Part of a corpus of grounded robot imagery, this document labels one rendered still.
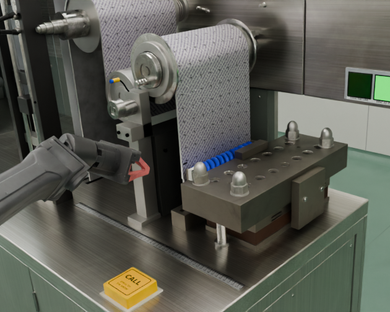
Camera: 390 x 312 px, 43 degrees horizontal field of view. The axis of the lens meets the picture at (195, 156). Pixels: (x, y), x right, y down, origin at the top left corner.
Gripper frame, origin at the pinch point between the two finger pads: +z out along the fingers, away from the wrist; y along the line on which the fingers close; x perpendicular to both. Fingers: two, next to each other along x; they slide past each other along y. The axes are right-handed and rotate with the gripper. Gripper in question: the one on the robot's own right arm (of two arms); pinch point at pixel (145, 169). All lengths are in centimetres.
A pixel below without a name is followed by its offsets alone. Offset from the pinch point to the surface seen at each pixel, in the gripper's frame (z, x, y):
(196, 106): 8.6, 16.0, 0.2
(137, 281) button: -3.8, -19.2, 10.5
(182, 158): 9.4, 4.5, 0.1
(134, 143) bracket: 3.3, 4.4, -9.5
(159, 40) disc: -3.8, 25.6, -3.0
